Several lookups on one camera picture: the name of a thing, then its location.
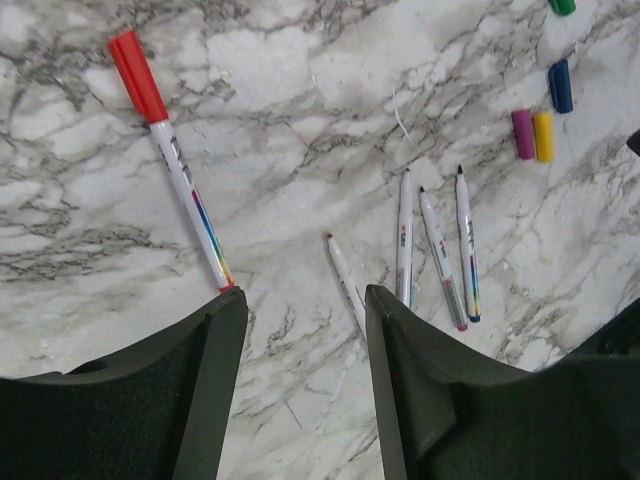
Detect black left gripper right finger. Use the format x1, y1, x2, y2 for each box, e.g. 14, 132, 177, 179
366, 285, 639, 479

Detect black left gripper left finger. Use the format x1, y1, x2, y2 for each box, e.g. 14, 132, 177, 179
1, 287, 248, 479

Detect white pen green end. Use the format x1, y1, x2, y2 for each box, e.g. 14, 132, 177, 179
396, 168, 413, 308

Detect white pen yellow end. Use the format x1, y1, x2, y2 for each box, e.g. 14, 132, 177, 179
325, 232, 366, 338

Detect white pen red end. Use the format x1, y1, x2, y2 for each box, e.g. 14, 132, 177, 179
149, 120, 234, 292

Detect yellow pen cap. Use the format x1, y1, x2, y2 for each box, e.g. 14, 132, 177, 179
533, 112, 554, 163

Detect red pen cap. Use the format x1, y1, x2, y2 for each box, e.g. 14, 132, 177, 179
108, 30, 169, 124

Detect white pen blue end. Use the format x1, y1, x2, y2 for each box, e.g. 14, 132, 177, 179
455, 165, 481, 323

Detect white pen magenta end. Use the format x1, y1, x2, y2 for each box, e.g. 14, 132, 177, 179
419, 186, 468, 332

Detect magenta pen cap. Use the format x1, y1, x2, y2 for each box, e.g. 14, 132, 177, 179
511, 109, 536, 160

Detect blue pen cap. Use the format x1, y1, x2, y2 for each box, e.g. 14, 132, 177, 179
547, 59, 573, 114

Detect green pen cap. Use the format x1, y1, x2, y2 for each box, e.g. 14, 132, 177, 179
549, 0, 576, 16

